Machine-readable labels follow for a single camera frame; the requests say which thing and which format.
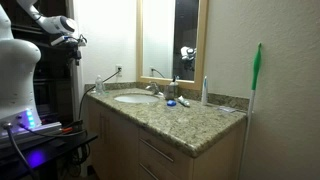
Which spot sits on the blue round cap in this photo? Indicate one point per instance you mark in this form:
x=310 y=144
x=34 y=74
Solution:
x=171 y=103

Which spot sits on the white electric toothbrush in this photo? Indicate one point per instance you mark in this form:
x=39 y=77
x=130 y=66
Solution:
x=204 y=91

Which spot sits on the white oval sink basin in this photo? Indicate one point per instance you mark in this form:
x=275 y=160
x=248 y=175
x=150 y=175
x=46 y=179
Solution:
x=136 y=98

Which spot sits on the clear plastic wrapper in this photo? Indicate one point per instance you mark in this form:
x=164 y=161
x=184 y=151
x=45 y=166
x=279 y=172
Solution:
x=226 y=109

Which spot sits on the white toothpaste tube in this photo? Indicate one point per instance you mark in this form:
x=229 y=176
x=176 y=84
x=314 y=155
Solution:
x=183 y=101

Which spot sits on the chrome faucet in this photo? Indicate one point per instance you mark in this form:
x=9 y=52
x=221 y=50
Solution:
x=153 y=87

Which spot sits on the wood framed mirror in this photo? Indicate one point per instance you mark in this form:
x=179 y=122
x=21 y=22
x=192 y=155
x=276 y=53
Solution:
x=170 y=41

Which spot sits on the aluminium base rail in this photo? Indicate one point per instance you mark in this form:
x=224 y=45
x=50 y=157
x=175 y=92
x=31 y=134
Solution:
x=23 y=135

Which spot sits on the clear plastic water bottle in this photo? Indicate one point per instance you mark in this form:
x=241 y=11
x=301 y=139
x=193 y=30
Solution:
x=99 y=85

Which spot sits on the black robot cart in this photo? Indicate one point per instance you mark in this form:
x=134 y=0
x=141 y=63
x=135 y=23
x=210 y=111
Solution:
x=40 y=156

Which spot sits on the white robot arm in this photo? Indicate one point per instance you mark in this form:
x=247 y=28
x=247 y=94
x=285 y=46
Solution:
x=18 y=59

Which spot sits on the white wall outlet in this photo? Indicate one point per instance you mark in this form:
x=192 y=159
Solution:
x=119 y=70

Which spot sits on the wooden vanity cabinet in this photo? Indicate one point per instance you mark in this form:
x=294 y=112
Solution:
x=157 y=142

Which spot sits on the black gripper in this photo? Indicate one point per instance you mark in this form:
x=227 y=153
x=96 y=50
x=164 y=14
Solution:
x=75 y=53

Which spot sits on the green handled mop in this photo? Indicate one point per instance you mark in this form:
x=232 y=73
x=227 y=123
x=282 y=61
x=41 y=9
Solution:
x=256 y=68

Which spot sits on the green soap dispenser bottle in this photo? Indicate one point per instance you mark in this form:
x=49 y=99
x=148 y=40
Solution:
x=171 y=90

